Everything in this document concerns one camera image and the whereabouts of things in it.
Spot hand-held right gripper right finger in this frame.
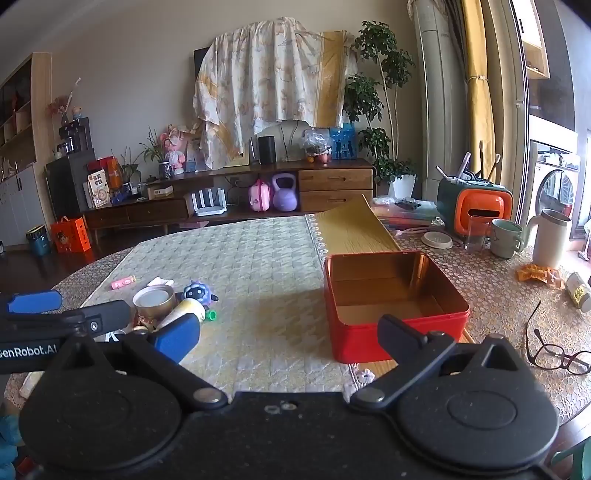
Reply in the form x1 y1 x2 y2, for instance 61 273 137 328
350 315 532 411

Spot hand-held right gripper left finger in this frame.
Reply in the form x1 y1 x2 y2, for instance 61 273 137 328
46 314 228 411

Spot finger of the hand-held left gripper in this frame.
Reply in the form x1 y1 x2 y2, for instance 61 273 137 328
0 300 133 341
0 290 63 317

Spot white yellow bottle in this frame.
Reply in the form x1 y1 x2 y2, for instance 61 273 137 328
156 298 207 331

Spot red tin box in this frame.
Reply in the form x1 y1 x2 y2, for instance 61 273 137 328
323 251 471 365

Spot round metal tin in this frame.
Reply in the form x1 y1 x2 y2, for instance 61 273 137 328
133 285 177 320

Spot blue spiky ball toy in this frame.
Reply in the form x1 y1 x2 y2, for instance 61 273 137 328
182 280 219 308

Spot teal bucket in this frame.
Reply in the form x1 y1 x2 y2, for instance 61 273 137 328
26 224 52 257

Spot orange gift box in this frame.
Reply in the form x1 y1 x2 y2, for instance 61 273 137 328
50 216 92 254

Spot white round lid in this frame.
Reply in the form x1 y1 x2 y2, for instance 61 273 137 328
422 230 455 250

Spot pink plastic stick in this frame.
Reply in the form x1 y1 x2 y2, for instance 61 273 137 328
382 223 432 235

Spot black mini fridge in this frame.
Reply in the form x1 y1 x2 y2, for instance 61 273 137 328
45 148 96 221

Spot wooden TV cabinet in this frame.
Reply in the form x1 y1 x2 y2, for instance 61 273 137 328
82 158 378 234

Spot clear drinking glass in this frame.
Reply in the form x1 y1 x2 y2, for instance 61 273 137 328
465 215 493 253

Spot printed food box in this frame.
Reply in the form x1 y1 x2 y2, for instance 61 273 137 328
87 169 112 209

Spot white router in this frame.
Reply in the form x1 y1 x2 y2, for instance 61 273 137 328
191 189 228 217

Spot pale green mug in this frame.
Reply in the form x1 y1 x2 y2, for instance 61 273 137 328
489 218 526 260

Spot wooden cabinet drawer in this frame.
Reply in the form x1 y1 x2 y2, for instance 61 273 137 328
298 168 373 191
299 189 375 213

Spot dark-framed eyeglasses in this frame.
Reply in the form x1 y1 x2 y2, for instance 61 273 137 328
525 300 591 376

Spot orange snack packet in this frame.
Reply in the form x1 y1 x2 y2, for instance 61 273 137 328
515 264 565 289

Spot red gift bag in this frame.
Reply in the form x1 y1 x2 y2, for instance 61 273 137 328
88 155 123 190

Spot green orange desk organizer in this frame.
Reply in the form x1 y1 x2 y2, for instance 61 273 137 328
436 176 515 235

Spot small potted plant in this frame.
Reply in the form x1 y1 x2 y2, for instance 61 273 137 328
117 145 144 185

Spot pink toy suitcase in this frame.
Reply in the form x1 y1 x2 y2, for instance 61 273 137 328
249 180 273 212

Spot black coffee machine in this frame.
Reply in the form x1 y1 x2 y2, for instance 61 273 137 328
58 117 91 155

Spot purple kettlebell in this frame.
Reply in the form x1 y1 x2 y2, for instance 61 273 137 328
271 173 301 212

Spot potted orchid plant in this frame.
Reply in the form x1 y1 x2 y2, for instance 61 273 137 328
139 127 174 181

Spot white insulated jug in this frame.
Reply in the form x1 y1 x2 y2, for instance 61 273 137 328
525 209 573 269

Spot pink plush doll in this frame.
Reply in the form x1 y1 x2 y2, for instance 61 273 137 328
159 123 191 176

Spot blue printed box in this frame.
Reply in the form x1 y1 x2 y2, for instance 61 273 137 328
329 125 358 160

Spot dried flower vase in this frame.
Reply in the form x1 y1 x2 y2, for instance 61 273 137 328
47 78 83 126

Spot black cylindrical speaker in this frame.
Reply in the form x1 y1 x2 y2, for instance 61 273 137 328
257 135 277 165

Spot clear plastic bag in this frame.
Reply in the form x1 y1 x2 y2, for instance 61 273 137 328
302 128 331 157

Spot white washing machine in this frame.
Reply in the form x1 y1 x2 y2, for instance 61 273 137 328
530 140 583 234

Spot white rounded device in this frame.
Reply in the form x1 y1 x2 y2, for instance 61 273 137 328
276 119 307 162

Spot tall potted plant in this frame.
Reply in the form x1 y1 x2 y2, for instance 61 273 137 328
343 20 420 200

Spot white standing air conditioner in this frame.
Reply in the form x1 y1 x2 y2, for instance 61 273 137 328
406 0 468 204

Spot yellow curtain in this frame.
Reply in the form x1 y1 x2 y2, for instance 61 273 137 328
461 0 498 184

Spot floral bed sheet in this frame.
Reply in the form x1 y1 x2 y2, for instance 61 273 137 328
192 16 359 170

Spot black television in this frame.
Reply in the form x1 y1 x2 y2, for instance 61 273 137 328
193 46 212 80

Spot wooden window shelf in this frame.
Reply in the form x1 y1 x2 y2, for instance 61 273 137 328
509 0 551 80

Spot wooden wall cabinet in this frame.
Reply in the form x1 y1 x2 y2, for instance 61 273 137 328
0 52 52 254

